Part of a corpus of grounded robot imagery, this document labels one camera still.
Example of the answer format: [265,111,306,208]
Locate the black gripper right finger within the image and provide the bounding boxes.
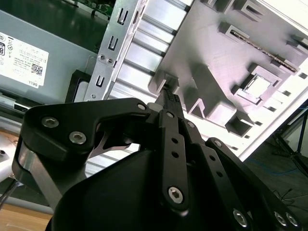
[172,95,304,231]

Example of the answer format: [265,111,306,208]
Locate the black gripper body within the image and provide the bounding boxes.
[47,149,233,231]

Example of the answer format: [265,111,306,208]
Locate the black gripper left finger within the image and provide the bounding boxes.
[12,88,192,217]

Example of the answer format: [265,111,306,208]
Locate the silver CPU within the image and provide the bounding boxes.
[242,76,270,101]

